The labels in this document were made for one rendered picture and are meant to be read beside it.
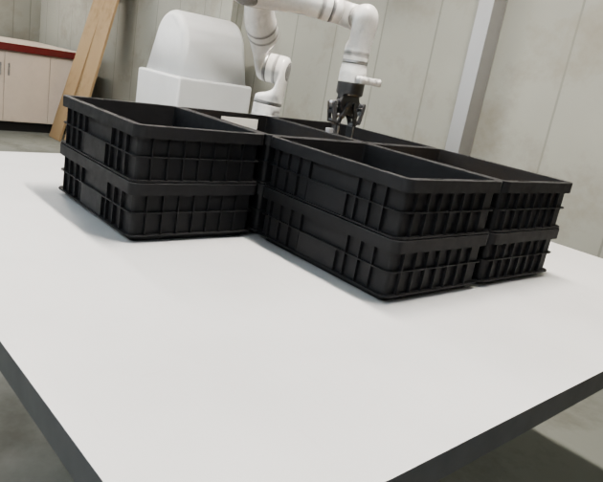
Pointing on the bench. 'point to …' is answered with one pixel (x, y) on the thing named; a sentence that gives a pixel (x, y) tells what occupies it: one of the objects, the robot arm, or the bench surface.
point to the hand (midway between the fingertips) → (342, 134)
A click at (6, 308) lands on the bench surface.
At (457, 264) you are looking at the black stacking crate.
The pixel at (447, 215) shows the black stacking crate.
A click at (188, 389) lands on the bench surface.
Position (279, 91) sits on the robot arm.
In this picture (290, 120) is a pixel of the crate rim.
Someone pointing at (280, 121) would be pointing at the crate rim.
